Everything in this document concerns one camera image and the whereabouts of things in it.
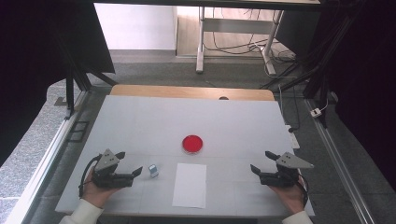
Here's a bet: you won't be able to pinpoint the black power cable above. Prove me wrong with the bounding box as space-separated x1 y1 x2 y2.
288 85 302 133

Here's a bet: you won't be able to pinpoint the white metal desk frame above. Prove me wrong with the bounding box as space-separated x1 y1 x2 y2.
195 6 285 76

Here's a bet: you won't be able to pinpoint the white paper sheet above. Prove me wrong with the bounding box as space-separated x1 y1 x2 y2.
171 162 207 209

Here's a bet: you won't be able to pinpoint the black curtain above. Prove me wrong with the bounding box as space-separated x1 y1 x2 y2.
0 0 116 166
311 0 396 194

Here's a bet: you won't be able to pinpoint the round red ink pad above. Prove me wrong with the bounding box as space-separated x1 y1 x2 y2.
181 134 205 155

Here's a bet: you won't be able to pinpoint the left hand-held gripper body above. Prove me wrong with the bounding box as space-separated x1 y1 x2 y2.
91 148 134 189

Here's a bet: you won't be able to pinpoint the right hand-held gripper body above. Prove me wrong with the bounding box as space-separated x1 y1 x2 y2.
259 151 315 189

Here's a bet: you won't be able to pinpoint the person's right hand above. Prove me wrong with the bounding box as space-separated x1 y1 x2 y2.
269 176 307 215

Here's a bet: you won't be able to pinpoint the aluminium floor rail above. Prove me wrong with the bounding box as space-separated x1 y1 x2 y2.
304 98 376 224
6 90 90 224

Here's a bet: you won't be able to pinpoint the white board table cover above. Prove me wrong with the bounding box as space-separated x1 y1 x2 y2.
55 94 316 217

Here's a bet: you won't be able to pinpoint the wooden table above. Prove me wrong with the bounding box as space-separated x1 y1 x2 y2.
109 83 276 102

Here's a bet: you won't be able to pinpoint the black metal stand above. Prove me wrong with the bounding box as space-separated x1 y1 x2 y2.
260 8 353 129
52 31 118 120

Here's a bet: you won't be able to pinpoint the person's left hand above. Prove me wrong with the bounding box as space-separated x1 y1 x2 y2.
78 169 120 209

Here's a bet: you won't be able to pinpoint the right hand-held gripper black cable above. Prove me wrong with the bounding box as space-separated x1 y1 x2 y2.
297 174 309 208

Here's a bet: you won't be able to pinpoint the black floor cables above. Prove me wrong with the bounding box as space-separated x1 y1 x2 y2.
204 7 297 63

